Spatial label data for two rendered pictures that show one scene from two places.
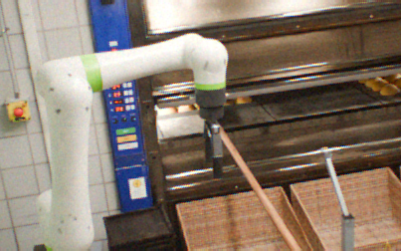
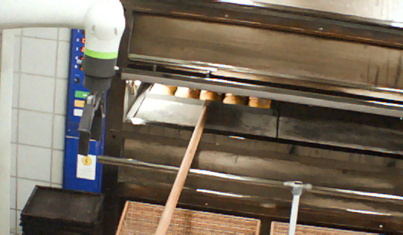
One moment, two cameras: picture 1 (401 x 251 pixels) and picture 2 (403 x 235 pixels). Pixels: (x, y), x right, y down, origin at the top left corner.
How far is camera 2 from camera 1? 0.97 m
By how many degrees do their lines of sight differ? 13
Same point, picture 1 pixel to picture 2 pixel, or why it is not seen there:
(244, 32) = (252, 17)
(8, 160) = not seen: outside the picture
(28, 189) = not seen: outside the picture
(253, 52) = (259, 44)
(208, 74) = (94, 39)
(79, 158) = not seen: outside the picture
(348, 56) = (377, 82)
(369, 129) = (390, 184)
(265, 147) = (253, 166)
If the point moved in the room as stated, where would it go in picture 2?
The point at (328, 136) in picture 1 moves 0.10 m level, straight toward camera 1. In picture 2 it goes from (337, 177) to (328, 184)
